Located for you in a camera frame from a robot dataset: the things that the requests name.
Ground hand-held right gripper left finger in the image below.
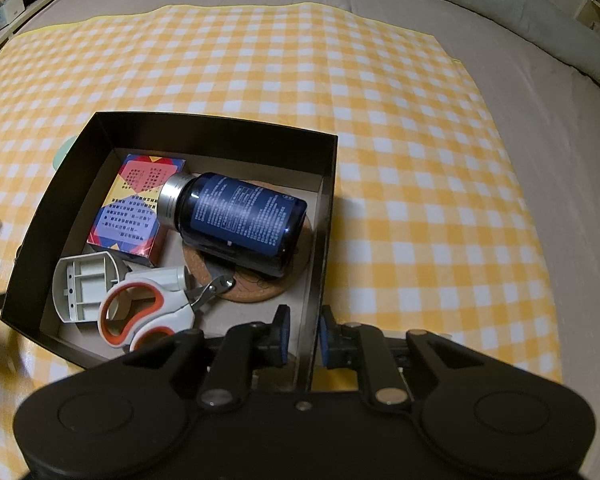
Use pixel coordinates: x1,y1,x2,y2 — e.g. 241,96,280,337
125,305,291,408

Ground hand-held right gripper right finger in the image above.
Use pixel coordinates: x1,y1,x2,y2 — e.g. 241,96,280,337
319,306,474,406

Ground round cork panda coaster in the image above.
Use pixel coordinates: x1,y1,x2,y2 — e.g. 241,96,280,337
182,180,315,303

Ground white orange scissors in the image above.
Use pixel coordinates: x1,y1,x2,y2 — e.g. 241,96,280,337
96,275,237,352

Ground dark blue bottle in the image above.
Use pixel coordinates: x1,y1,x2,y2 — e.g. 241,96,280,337
157,171,308,278

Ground colourful patterned card box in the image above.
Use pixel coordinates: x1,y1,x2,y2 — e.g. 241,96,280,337
86,154,187,268

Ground black cardboard box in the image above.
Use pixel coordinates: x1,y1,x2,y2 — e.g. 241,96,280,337
0,111,340,394

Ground mint green tape measure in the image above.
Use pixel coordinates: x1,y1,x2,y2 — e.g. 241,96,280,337
52,135,81,173

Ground yellow checked mat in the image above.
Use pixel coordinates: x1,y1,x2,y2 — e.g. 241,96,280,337
0,4,564,480

